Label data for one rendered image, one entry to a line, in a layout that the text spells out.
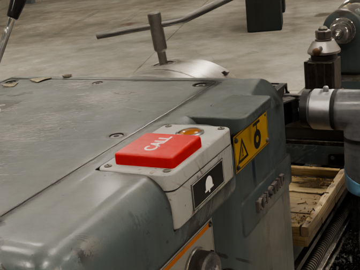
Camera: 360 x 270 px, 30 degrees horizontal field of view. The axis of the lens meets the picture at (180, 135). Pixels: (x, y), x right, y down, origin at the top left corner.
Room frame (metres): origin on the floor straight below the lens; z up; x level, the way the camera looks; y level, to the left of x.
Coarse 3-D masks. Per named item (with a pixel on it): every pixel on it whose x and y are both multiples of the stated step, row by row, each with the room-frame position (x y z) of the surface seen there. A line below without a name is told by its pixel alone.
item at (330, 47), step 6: (312, 42) 1.60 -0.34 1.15; (318, 42) 1.58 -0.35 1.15; (324, 42) 1.57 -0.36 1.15; (330, 42) 1.57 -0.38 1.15; (312, 48) 1.58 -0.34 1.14; (324, 48) 1.56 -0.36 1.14; (330, 48) 1.56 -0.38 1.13; (336, 48) 1.57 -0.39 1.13; (312, 54) 1.57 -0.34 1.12; (324, 54) 1.56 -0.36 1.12; (330, 54) 1.56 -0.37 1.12
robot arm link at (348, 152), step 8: (344, 144) 1.15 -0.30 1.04; (352, 144) 1.13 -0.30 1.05; (344, 152) 1.15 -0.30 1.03; (352, 152) 1.13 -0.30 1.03; (344, 160) 1.15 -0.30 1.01; (352, 160) 1.13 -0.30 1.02; (344, 168) 1.16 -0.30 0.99; (352, 168) 1.13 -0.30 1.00; (352, 176) 1.13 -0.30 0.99; (352, 184) 1.13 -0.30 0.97; (352, 192) 1.13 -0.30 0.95
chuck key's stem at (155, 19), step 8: (152, 16) 1.09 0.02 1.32; (160, 16) 1.10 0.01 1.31; (152, 24) 1.09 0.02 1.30; (160, 24) 1.09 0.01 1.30; (152, 32) 1.09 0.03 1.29; (160, 32) 1.09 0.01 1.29; (152, 40) 1.10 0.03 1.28; (160, 40) 1.09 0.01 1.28; (160, 48) 1.09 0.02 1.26; (160, 56) 1.09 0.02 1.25; (160, 64) 1.09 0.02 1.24
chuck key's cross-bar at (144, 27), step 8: (216, 0) 1.09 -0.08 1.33; (224, 0) 1.09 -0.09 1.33; (232, 0) 1.09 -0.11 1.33; (200, 8) 1.09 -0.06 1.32; (208, 8) 1.09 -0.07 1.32; (184, 16) 1.09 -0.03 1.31; (192, 16) 1.09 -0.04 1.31; (144, 24) 1.10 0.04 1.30; (168, 24) 1.09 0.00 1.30; (176, 24) 1.09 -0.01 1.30; (96, 32) 1.10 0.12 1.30; (104, 32) 1.10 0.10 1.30; (112, 32) 1.10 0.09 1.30; (120, 32) 1.10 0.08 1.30; (128, 32) 1.10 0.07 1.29; (136, 32) 1.10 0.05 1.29
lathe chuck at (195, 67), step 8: (168, 64) 1.08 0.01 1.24; (176, 64) 1.08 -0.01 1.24; (184, 64) 1.08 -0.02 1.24; (192, 64) 1.08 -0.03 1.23; (200, 64) 1.08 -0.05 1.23; (208, 64) 1.09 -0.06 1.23; (216, 64) 1.10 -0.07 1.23; (136, 72) 1.08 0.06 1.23; (184, 72) 1.03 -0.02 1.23; (192, 72) 1.04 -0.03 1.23; (200, 72) 1.05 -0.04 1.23; (208, 72) 1.05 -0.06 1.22; (216, 72) 1.06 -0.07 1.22; (224, 72) 1.08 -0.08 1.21
